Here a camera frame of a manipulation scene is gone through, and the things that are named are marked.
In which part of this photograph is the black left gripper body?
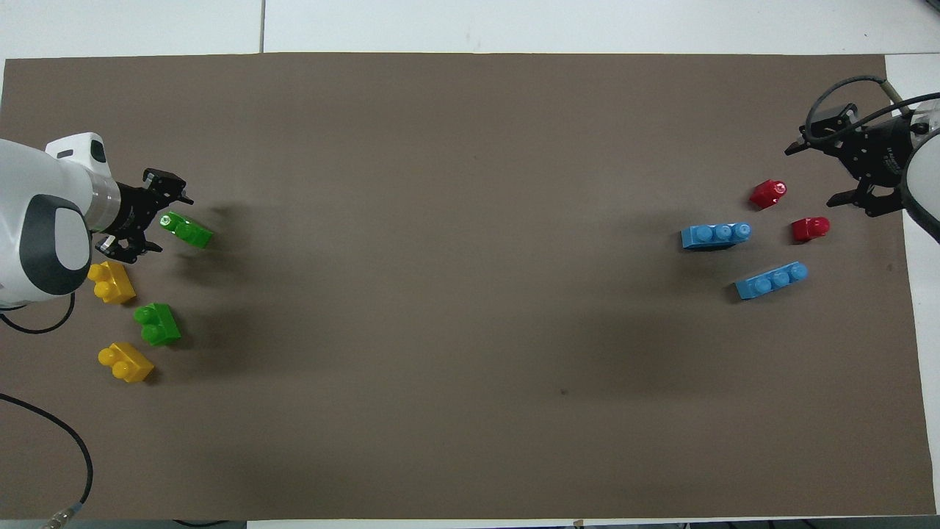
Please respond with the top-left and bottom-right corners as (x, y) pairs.
(92, 180), (159, 254)

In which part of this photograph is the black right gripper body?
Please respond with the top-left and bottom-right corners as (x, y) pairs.
(837, 118), (915, 193)

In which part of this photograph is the green two-stud toy block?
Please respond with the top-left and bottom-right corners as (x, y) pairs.
(159, 212), (214, 250)
(133, 302), (182, 347)

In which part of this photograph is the blue three-stud toy block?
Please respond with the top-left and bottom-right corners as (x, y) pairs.
(734, 262), (809, 301)
(680, 223), (753, 252)

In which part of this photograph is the yellow two-stud toy block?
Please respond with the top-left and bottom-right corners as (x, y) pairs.
(87, 261), (137, 306)
(98, 342), (156, 384)

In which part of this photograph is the red one-stud toy block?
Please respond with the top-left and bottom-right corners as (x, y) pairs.
(749, 179), (788, 211)
(791, 216), (831, 243)

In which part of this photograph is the brown table mat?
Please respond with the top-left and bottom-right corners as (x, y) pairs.
(0, 53), (937, 524)

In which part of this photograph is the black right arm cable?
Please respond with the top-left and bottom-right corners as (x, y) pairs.
(806, 75), (940, 145)

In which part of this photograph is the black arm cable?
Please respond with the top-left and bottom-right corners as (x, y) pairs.
(806, 75), (940, 145)
(0, 292), (94, 529)

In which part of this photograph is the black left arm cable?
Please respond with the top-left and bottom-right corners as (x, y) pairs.
(0, 292), (94, 529)

